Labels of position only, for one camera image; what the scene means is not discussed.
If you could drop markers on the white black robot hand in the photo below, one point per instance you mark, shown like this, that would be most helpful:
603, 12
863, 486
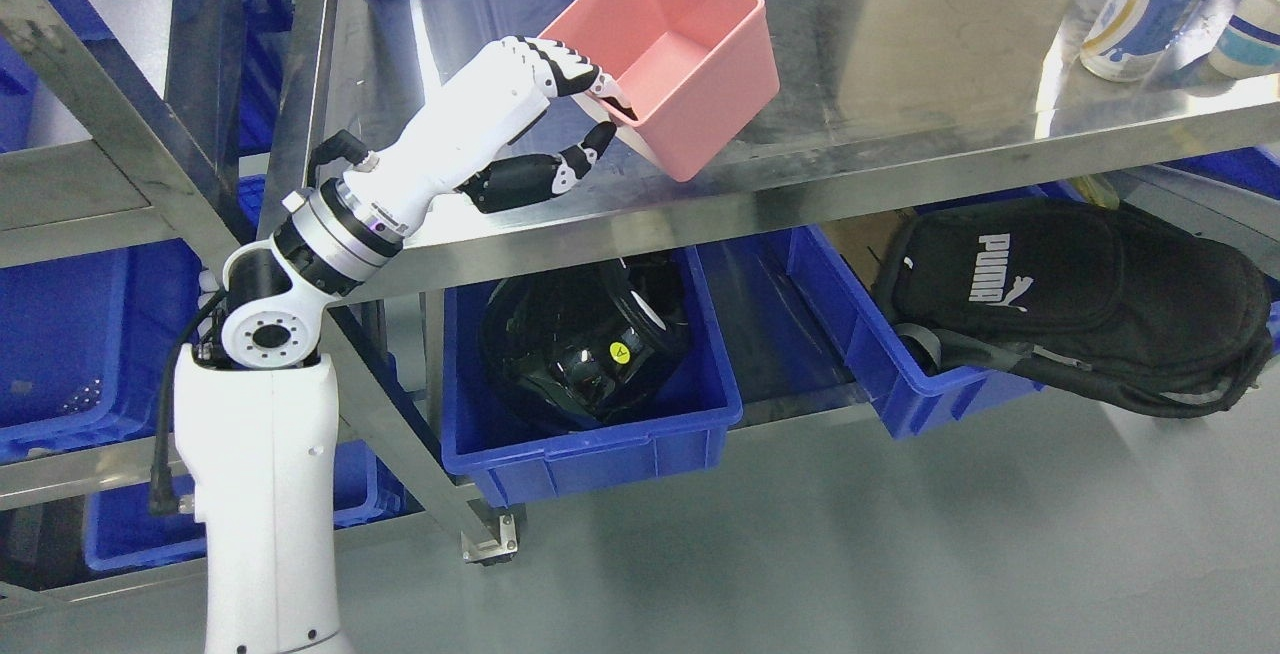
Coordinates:
461, 126

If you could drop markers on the pink plastic storage box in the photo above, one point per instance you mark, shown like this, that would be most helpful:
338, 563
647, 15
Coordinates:
695, 72

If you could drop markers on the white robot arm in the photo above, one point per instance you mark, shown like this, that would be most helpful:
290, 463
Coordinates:
278, 597

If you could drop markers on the stainless steel shelf rack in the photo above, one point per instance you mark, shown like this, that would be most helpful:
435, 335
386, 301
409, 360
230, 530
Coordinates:
140, 99

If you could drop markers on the blue shelf bin left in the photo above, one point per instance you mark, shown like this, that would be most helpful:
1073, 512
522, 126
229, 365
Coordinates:
84, 341

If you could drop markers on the blue shelf bin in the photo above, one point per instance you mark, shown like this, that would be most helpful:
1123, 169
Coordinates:
84, 341
130, 524

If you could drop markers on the blue lower shelf bin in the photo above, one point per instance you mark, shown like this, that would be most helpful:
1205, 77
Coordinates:
130, 524

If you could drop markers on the black glossy helmet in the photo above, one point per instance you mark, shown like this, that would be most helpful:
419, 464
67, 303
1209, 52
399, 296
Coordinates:
585, 347

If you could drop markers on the blue bin with helmet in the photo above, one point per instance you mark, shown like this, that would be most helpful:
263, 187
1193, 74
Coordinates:
682, 430

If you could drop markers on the blue bin under bag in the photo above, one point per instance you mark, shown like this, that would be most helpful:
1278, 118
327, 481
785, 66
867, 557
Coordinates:
908, 400

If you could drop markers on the black Puma bag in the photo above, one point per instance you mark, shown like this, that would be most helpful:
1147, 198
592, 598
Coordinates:
1114, 305

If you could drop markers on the blue drink bottle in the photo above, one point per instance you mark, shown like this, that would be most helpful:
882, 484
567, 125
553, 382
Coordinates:
1129, 37

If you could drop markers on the white blue paper cup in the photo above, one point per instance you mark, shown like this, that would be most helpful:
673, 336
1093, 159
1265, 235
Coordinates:
1249, 44

